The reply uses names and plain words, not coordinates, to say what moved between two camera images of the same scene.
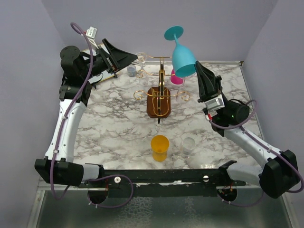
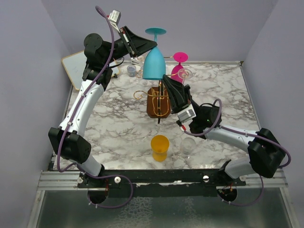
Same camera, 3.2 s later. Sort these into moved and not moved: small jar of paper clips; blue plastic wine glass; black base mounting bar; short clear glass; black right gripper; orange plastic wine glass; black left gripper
Moved: black left gripper; blue plastic wine glass; black right gripper
Not moved: small jar of paper clips; orange plastic wine glass; black base mounting bar; short clear glass
